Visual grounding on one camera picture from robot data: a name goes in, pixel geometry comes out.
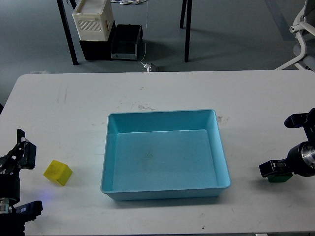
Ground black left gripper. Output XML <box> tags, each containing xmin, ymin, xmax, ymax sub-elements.
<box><xmin>0</xmin><ymin>129</ymin><xmax>43</xmax><ymax>223</ymax></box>

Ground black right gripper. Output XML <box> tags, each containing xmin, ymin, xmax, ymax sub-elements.
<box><xmin>259</xmin><ymin>108</ymin><xmax>315</xmax><ymax>178</ymax></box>

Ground green wooden cube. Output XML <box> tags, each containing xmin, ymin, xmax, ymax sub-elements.
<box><xmin>267</xmin><ymin>173</ymin><xmax>293</xmax><ymax>183</ymax></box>

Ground yellow wooden cube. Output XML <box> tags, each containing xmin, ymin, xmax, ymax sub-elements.
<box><xmin>43</xmin><ymin>160</ymin><xmax>72</xmax><ymax>186</ymax></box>

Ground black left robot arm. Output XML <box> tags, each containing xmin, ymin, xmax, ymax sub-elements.
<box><xmin>0</xmin><ymin>129</ymin><xmax>43</xmax><ymax>236</ymax></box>

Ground light blue plastic tray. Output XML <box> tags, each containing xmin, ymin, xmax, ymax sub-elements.
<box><xmin>100</xmin><ymin>109</ymin><xmax>231</xmax><ymax>201</ymax></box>

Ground white office chair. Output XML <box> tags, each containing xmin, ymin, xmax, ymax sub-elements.
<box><xmin>276</xmin><ymin>0</ymin><xmax>315</xmax><ymax>71</ymax></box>

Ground black crate under white crate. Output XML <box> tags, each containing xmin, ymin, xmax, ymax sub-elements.
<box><xmin>79</xmin><ymin>22</ymin><xmax>116</xmax><ymax>60</ymax></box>

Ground white power adapter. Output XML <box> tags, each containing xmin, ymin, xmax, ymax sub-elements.
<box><xmin>143</xmin><ymin>63</ymin><xmax>159</xmax><ymax>72</ymax></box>

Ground black table legs right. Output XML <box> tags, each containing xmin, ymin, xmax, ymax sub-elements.
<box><xmin>179</xmin><ymin>0</ymin><xmax>192</xmax><ymax>63</ymax></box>

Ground white plastic crate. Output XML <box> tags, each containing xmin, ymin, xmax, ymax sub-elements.
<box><xmin>72</xmin><ymin>0</ymin><xmax>114</xmax><ymax>42</ymax></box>

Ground black open bin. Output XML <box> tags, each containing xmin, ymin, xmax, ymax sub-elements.
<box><xmin>111</xmin><ymin>24</ymin><xmax>143</xmax><ymax>60</ymax></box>

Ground black table leg left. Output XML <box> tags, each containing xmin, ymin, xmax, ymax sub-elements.
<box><xmin>57</xmin><ymin>0</ymin><xmax>79</xmax><ymax>65</ymax></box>

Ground white hanging cable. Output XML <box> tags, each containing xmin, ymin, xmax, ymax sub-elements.
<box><xmin>140</xmin><ymin>0</ymin><xmax>149</xmax><ymax>65</ymax></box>

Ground white cables on floor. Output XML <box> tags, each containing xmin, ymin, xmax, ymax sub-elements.
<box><xmin>110</xmin><ymin>0</ymin><xmax>148</xmax><ymax>6</ymax></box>

